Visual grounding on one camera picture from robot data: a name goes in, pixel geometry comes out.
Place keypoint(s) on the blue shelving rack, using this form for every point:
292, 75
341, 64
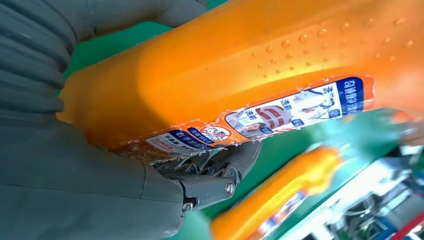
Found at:
387, 232

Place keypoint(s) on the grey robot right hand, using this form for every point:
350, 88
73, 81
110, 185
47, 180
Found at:
73, 192

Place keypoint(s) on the red bar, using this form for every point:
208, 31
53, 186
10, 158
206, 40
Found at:
410, 230

